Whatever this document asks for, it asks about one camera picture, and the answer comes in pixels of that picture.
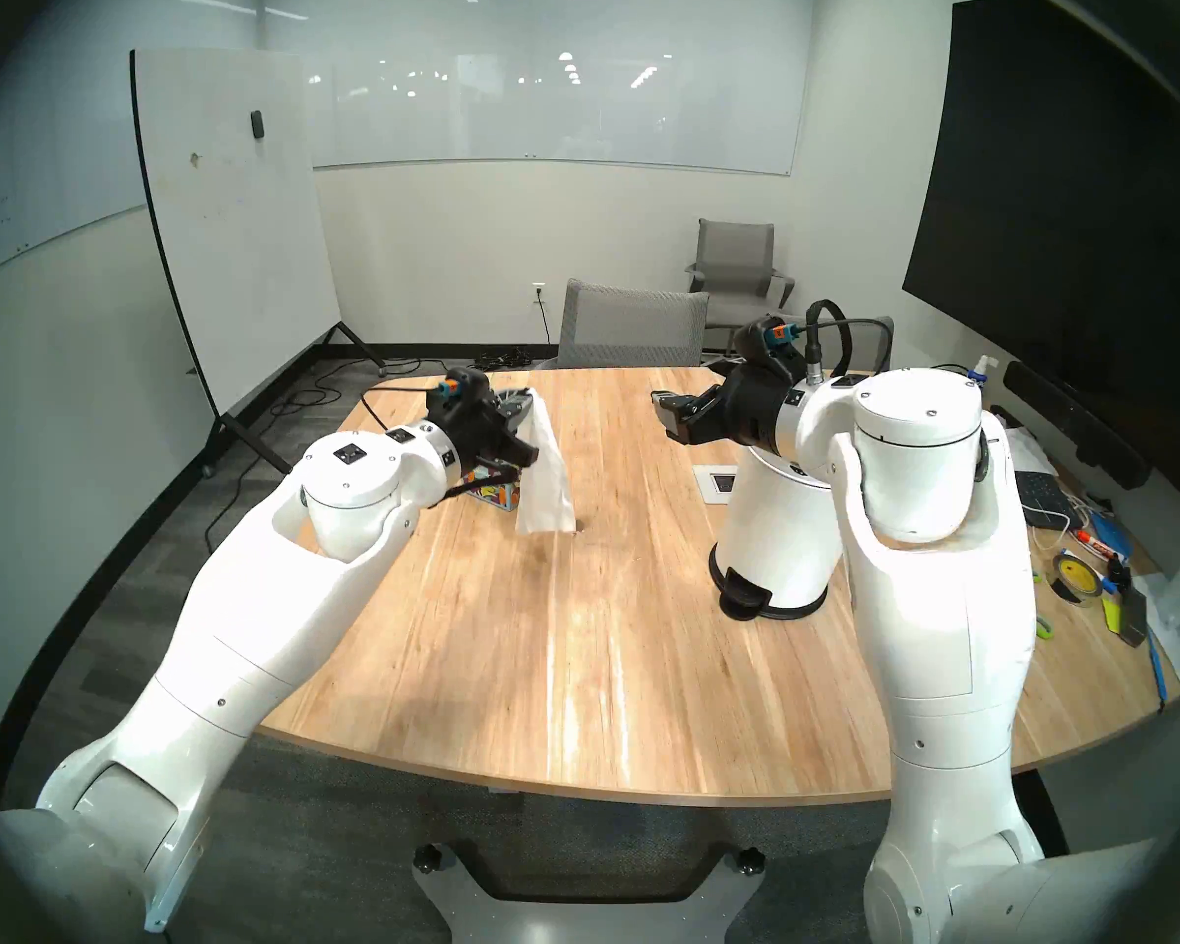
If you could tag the black block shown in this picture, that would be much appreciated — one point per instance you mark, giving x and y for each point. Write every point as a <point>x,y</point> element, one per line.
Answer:
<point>1136,619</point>

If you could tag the rolling whiteboard on stand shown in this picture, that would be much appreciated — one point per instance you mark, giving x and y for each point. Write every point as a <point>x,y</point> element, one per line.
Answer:
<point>236,234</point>

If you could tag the black keyboard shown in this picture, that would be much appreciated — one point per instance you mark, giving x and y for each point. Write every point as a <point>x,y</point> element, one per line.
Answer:
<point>1042,500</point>

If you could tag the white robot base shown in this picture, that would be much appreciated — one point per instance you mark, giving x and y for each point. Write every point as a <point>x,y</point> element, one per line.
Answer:
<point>570,913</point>

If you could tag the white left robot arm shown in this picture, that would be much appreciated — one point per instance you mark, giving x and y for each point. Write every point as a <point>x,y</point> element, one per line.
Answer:
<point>256,608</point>

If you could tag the black wall screen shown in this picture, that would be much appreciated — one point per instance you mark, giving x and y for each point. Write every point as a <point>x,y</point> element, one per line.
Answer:
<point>1072,214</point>

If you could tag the wide grey mesh chair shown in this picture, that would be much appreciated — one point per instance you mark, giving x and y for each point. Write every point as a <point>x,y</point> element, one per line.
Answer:
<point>629,327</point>

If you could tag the colourful patterned tissue box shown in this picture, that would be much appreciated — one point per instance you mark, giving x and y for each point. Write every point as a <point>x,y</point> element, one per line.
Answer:
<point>492,495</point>

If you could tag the long glass wall board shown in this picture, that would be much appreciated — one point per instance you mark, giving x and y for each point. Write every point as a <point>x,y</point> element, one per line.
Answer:
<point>570,116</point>

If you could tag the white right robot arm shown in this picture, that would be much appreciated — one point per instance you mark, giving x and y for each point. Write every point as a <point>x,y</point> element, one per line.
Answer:
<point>944,608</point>

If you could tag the whiteboard cleaner spray bottle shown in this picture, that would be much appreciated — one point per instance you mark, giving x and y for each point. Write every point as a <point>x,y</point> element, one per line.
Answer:
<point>983,367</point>

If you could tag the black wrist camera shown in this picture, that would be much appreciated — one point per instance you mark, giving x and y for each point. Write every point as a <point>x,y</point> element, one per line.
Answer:
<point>762,340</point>
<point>470,386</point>

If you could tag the blue pouch with marker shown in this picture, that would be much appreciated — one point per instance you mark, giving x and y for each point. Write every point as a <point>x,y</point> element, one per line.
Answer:
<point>1113,539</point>

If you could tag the wall whiteboard with writing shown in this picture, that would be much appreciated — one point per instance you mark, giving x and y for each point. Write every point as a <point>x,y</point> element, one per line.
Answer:
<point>39,205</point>

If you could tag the black table leg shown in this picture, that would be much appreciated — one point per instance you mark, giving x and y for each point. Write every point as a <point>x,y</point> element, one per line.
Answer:
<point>1042,814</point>

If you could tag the yellow black tape roll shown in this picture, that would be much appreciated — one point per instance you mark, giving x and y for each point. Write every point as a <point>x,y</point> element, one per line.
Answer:
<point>1077,576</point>

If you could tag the grey swivel office chair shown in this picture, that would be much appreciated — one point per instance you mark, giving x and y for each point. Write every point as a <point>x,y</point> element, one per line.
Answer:
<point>737,254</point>

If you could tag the white pulled-out tissue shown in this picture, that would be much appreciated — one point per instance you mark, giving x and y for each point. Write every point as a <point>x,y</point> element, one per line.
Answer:
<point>546,490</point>

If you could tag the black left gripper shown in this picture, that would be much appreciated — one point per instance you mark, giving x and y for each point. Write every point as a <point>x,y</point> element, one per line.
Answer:
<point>467,436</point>

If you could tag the blue pen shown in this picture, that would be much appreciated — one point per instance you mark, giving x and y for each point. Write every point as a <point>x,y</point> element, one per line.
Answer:
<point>1157,667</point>

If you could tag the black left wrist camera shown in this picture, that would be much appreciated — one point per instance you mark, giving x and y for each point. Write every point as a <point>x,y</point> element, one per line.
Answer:
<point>470,386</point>

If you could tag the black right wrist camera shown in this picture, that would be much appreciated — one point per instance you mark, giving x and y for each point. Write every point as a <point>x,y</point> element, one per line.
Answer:
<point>762,340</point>

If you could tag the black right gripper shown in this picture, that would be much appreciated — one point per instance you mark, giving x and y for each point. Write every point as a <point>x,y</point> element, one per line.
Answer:
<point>757,406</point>

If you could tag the white cloth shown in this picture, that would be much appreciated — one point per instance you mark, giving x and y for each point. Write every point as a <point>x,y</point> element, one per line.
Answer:
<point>1032,450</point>

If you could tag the white table outlet plate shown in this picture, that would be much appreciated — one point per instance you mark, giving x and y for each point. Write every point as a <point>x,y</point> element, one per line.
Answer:
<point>713,485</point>

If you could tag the black video bar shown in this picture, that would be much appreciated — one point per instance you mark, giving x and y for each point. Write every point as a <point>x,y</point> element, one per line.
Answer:
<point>1072,421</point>

